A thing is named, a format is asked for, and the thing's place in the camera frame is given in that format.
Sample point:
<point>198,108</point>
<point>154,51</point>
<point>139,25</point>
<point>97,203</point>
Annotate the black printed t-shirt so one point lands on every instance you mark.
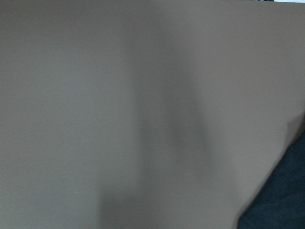
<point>280,204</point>

